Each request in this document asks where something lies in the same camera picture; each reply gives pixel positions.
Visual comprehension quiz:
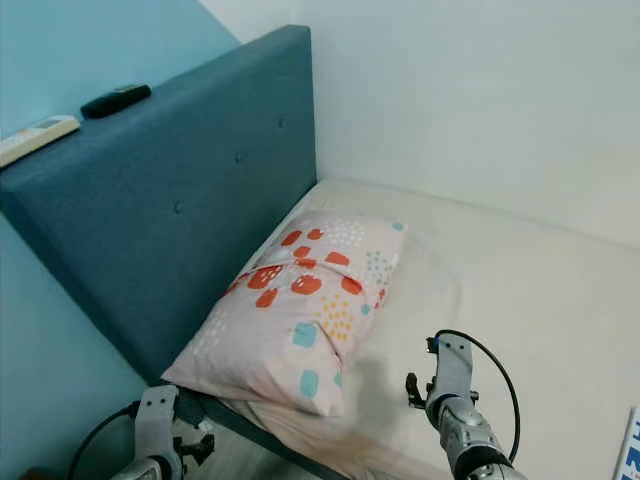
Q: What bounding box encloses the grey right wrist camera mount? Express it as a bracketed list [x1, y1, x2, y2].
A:
[428, 333, 476, 401]

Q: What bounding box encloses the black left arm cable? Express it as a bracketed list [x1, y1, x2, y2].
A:
[67, 400, 141, 480]

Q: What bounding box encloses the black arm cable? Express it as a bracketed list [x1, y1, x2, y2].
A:
[67, 400, 141, 480]
[435, 328, 523, 461]

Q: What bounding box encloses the pink patterned pillow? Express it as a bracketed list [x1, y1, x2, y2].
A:
[162, 210, 408, 418]

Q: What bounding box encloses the white remote control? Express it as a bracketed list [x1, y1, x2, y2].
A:
[0, 115, 81, 168]

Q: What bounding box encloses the black remote control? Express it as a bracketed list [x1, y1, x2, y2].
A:
[80, 84, 153, 120]

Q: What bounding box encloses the white book blue lettering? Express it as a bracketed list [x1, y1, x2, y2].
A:
[613, 405, 640, 480]

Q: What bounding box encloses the cream mattress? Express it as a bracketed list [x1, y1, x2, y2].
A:
[220, 178, 640, 480]

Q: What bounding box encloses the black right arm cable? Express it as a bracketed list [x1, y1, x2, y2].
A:
[435, 328, 523, 461]

